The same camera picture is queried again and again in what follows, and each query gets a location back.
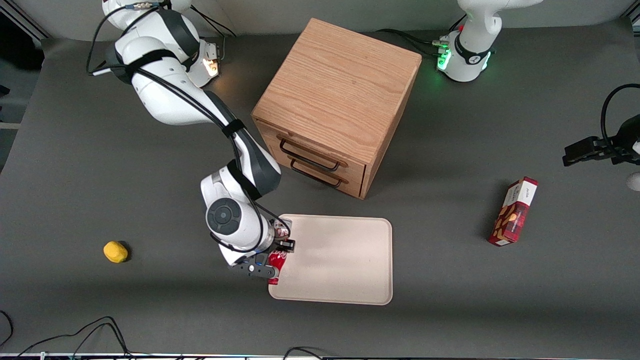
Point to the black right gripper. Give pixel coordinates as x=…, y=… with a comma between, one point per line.
x=280, y=239

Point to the aluminium frame bar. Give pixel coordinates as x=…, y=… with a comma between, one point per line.
x=632, y=12
x=25, y=20

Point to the wooden two-drawer cabinet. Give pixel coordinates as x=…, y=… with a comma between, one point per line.
x=340, y=85

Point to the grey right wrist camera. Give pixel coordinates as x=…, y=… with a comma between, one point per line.
x=255, y=270

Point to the beige plastic tray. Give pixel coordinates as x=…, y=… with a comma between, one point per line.
x=340, y=260

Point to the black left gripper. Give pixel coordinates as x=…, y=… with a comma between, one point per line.
x=616, y=148

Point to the red coke bottle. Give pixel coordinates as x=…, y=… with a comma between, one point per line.
x=276, y=262

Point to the red cookie box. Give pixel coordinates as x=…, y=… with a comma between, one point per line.
x=514, y=212

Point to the wooden drawer front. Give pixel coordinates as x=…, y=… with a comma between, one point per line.
x=351, y=170
x=350, y=188

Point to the yellow lemon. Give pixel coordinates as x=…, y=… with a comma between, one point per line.
x=115, y=252

